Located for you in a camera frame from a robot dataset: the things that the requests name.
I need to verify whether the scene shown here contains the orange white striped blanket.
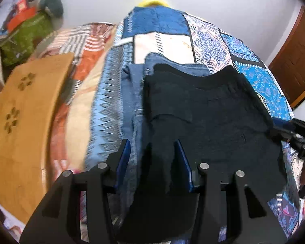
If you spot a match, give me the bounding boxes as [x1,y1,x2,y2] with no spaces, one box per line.
[36,22,119,242]

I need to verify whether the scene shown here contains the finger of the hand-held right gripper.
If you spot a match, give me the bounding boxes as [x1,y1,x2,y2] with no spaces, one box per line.
[272,118,295,129]
[269,128,303,144]

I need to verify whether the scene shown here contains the brown wooden door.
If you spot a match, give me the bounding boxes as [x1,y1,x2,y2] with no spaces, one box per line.
[268,5,305,108]

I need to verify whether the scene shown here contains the yellow plush cushion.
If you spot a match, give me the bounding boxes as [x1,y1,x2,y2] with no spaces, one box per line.
[138,0,171,8]

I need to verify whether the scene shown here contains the orange box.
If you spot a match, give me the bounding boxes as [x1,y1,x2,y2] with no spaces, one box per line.
[7,0,37,31]

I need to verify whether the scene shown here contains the blue patterned patchwork bedsheet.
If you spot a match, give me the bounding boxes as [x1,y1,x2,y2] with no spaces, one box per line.
[85,5,305,244]

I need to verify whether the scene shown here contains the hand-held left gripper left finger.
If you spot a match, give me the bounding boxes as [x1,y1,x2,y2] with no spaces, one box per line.
[20,139,131,244]

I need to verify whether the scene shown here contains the black pants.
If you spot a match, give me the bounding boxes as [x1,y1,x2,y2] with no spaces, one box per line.
[117,63,288,242]

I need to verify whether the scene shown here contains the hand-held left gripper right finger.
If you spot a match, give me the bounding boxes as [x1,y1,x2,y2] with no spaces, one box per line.
[173,140,288,244]

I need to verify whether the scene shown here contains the yellow wooden board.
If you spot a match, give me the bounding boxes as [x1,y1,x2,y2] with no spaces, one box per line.
[0,52,75,224]

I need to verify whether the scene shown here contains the blue jeans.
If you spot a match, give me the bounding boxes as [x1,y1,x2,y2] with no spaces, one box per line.
[122,52,214,209]

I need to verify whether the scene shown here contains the green patterned bag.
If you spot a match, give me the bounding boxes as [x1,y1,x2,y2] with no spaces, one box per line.
[0,11,58,68]

